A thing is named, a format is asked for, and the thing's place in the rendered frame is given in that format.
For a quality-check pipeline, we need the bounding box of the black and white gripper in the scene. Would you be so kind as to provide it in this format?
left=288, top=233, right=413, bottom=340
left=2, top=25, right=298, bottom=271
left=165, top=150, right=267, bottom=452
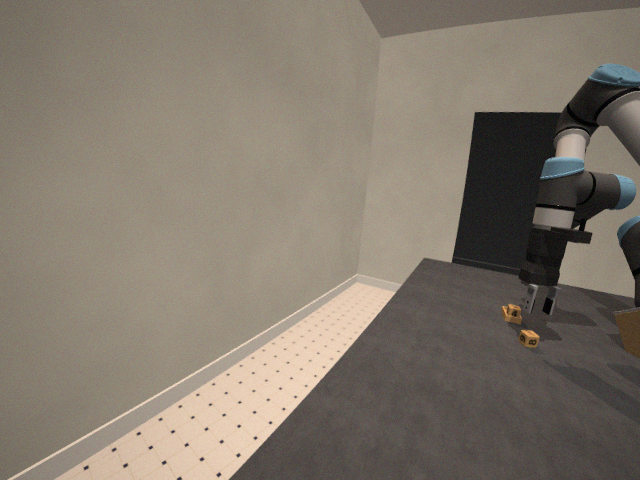
left=519, top=207, right=592, bottom=315

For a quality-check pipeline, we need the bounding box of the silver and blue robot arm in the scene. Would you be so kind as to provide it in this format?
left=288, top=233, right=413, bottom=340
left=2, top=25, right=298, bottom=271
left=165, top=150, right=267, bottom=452
left=536, top=64, right=640, bottom=308

